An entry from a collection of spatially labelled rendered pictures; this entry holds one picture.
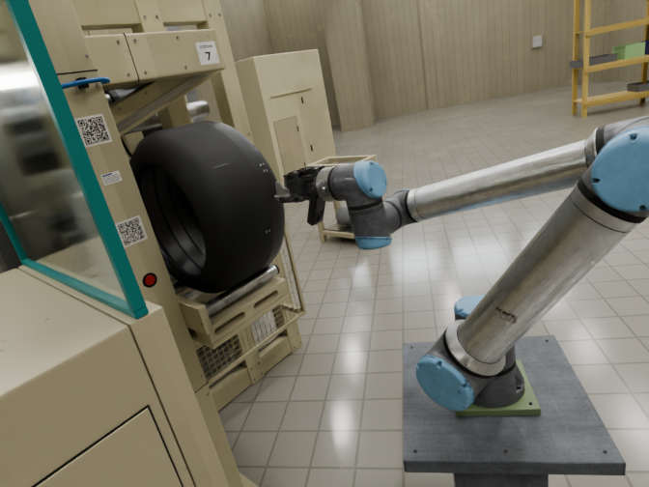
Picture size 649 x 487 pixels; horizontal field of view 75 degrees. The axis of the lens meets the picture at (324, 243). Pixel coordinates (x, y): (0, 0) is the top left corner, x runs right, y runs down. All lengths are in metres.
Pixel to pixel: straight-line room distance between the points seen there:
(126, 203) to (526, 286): 1.05
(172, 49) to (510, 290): 1.40
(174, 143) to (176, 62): 0.48
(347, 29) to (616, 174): 12.38
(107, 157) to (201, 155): 0.25
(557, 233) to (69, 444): 0.79
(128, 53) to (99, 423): 1.29
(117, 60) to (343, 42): 11.53
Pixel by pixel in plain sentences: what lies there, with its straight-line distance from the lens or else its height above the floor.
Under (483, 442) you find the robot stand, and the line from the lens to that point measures 1.25.
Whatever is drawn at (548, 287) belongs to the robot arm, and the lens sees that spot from 0.88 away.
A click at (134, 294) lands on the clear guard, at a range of 0.62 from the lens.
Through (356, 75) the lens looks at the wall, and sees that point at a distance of 12.93.
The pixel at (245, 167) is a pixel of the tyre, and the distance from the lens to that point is 1.34.
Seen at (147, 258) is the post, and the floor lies 1.13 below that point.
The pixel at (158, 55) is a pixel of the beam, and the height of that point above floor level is 1.71.
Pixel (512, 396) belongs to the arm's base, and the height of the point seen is 0.64.
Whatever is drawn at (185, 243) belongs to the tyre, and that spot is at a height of 1.02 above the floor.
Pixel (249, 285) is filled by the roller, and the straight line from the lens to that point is 1.51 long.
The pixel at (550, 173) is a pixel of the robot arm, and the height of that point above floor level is 1.27.
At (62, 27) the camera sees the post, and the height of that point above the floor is 1.76.
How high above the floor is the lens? 1.52
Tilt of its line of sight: 21 degrees down
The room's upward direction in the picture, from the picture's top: 11 degrees counter-clockwise
